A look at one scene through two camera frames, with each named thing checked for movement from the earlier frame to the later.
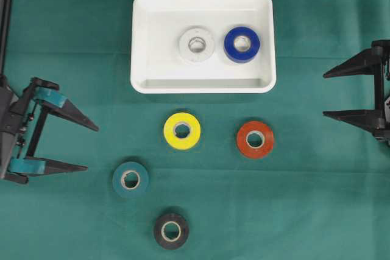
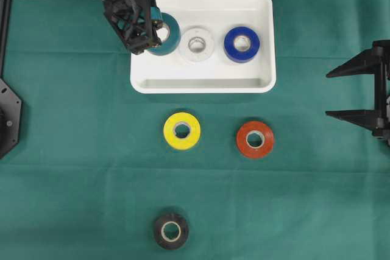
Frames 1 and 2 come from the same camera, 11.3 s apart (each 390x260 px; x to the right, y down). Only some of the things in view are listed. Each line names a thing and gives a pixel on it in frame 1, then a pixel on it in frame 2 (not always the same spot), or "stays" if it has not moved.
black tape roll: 183,231 stays
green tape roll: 120,174 -> 168,47
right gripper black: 381,49 stays
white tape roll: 187,53 stays
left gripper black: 15,112 -> 128,11
